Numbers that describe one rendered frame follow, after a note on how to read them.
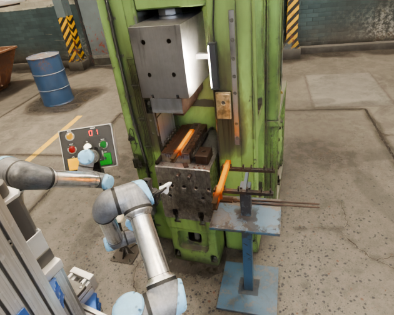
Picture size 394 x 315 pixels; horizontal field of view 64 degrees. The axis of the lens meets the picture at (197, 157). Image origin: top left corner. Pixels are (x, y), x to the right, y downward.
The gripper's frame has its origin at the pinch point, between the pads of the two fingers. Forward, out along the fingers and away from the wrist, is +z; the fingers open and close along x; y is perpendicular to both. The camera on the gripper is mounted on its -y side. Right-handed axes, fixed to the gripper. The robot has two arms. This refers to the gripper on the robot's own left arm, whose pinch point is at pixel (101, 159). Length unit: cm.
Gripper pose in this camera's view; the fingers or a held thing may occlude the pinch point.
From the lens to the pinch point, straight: 203.1
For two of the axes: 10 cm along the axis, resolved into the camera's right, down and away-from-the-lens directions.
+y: -1.6, -9.9, -0.3
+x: -9.9, 1.6, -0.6
